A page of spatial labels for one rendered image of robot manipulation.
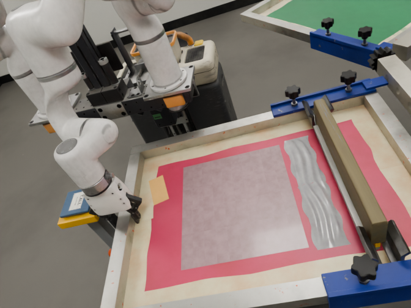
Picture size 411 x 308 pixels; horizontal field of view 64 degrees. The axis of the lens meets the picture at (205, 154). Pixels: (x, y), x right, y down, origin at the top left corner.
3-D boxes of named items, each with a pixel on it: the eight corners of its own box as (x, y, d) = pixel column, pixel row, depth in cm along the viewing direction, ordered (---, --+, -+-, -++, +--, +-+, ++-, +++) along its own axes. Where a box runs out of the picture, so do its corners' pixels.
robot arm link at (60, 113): (82, 57, 70) (123, 135, 82) (41, 61, 75) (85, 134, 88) (55, 77, 64) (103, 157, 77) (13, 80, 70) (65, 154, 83)
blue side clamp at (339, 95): (276, 130, 104) (273, 113, 100) (273, 120, 108) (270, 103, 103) (375, 106, 99) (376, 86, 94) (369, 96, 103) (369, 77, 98)
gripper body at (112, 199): (116, 165, 82) (136, 192, 90) (80, 174, 84) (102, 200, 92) (111, 188, 77) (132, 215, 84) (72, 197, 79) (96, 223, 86)
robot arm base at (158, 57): (156, 70, 114) (136, 28, 104) (189, 62, 111) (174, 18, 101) (147, 96, 104) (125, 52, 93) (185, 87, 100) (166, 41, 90)
